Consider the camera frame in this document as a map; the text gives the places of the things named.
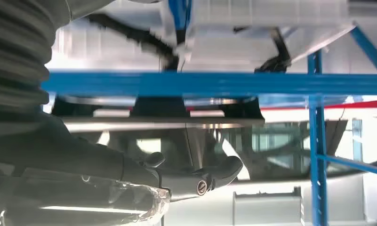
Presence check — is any long curved black part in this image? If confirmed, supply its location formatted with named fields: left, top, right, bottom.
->
left=84, top=13, right=180, bottom=72

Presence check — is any blue steel shelf rack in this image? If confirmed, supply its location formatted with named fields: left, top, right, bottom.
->
left=41, top=26, right=377, bottom=226

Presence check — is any white plastic bin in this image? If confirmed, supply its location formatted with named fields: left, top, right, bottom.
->
left=159, top=0, right=356, bottom=73

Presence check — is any short black part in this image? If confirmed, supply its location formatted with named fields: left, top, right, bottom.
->
left=254, top=27, right=292, bottom=73

